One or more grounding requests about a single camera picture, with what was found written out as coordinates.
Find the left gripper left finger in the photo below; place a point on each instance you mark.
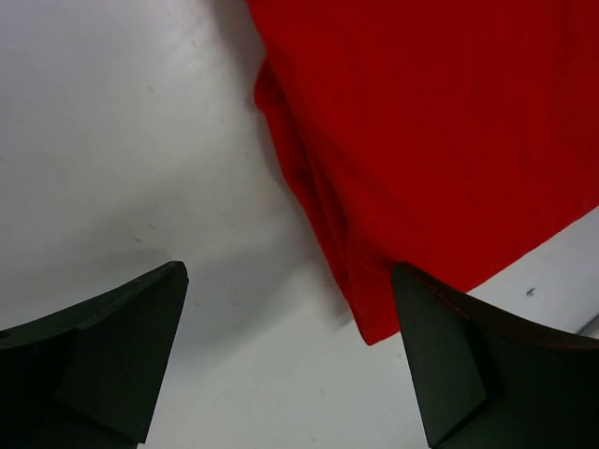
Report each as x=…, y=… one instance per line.
x=89, y=376

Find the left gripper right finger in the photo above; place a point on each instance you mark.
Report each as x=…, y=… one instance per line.
x=486, y=378

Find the red t shirt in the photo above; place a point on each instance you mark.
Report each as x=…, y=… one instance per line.
x=453, y=135

